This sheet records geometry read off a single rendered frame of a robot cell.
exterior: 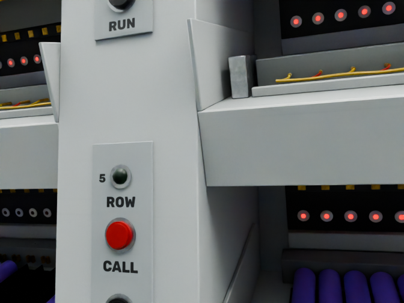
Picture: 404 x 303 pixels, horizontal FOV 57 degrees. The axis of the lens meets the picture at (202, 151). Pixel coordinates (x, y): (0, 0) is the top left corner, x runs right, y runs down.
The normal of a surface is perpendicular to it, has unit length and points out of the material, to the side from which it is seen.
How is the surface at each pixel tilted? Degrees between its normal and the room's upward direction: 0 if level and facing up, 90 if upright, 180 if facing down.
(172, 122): 90
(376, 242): 110
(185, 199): 90
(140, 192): 90
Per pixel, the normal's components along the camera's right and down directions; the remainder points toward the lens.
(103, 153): -0.31, -0.08
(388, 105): -0.29, 0.26
